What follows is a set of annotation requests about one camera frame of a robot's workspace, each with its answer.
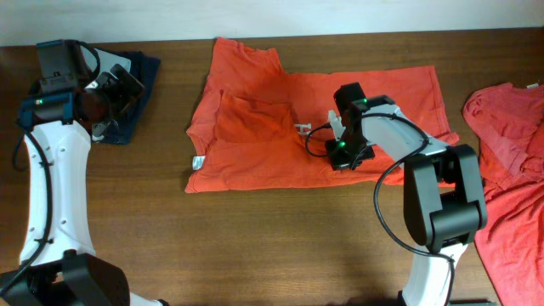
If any red printed soccer t-shirt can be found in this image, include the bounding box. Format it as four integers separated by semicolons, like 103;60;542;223
185;37;458;193

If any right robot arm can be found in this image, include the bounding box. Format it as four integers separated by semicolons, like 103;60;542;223
326;82;488;306

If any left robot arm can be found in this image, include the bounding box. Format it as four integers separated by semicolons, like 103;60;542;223
1;39;160;306

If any folded light grey garment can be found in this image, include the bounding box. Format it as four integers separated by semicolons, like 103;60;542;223
82;48;132;74

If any folded dark navy garment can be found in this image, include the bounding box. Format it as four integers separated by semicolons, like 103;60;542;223
92;51;161;145

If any red garment at right edge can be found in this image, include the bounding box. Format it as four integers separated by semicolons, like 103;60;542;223
462;83;543;305

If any right black camera cable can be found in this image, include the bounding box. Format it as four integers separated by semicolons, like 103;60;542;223
304;112;456;306

